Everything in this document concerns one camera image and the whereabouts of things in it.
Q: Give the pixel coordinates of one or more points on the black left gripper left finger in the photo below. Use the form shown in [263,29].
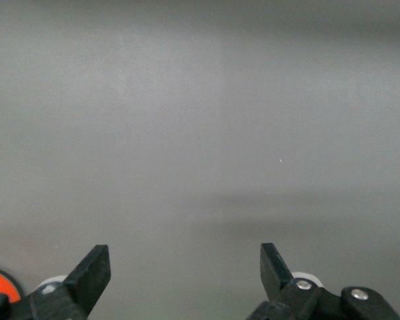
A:
[86,283]

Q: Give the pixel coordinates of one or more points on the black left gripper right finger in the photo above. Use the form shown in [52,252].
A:
[276,283]

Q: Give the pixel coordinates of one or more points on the dark grey table mat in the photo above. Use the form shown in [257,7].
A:
[200,116]

